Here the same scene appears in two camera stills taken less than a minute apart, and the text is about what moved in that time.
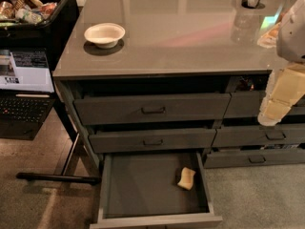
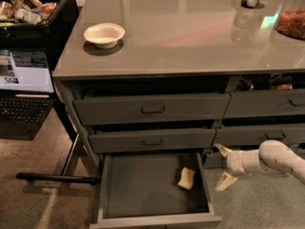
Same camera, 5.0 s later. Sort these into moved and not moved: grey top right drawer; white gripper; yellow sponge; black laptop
Moved: white gripper
Not moved: yellow sponge; black laptop; grey top right drawer
